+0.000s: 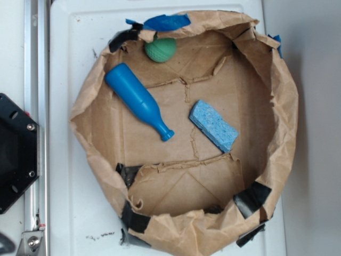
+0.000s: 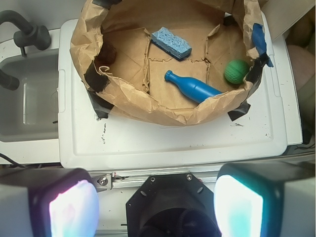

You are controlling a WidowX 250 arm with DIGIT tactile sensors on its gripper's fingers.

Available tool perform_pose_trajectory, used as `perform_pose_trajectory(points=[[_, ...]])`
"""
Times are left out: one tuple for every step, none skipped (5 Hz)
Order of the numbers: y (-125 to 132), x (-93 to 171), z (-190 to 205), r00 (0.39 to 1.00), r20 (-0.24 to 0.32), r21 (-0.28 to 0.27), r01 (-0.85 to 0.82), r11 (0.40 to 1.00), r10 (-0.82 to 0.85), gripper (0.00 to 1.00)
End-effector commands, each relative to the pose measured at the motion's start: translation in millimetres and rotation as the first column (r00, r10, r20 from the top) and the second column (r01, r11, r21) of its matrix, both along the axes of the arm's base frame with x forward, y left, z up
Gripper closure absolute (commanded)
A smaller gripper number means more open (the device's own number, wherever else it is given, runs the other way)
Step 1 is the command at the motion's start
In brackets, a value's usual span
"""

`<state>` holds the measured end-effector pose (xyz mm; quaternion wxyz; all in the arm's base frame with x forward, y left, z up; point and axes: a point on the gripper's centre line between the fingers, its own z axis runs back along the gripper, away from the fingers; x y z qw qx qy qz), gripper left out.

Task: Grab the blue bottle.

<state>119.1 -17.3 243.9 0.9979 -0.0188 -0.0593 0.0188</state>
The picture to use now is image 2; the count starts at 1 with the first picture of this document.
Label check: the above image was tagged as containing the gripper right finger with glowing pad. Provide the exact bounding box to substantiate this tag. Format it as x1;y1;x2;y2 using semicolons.
214;161;316;237

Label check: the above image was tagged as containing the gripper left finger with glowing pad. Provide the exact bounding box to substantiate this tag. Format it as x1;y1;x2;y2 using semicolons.
0;168;99;237

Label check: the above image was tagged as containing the blue plastic bottle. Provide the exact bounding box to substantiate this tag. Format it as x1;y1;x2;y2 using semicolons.
164;70;222;104

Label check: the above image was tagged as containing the white plastic bin lid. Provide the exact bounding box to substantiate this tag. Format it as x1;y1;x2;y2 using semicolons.
58;20;302;171

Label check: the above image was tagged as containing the white toy sink basin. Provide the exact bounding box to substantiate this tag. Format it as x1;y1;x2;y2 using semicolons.
0;49;58;142

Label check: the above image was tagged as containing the green golf ball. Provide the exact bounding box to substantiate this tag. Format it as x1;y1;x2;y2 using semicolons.
224;59;250;84

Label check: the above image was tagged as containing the brown paper bag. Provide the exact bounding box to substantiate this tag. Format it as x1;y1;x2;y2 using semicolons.
70;0;271;126

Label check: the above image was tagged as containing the blue painter tape strip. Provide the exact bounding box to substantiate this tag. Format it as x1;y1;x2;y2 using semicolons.
251;23;273;68

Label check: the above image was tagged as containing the grey toy faucet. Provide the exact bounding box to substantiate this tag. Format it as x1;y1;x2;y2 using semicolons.
0;10;52;91

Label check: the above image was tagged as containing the blue sponge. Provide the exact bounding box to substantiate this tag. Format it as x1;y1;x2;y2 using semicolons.
151;27;192;61

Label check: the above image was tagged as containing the aluminium extrusion rail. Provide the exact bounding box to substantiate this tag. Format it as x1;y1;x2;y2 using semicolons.
89;167;219;192

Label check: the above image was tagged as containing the black octagonal mount plate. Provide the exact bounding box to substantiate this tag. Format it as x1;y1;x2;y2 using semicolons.
126;173;222;237

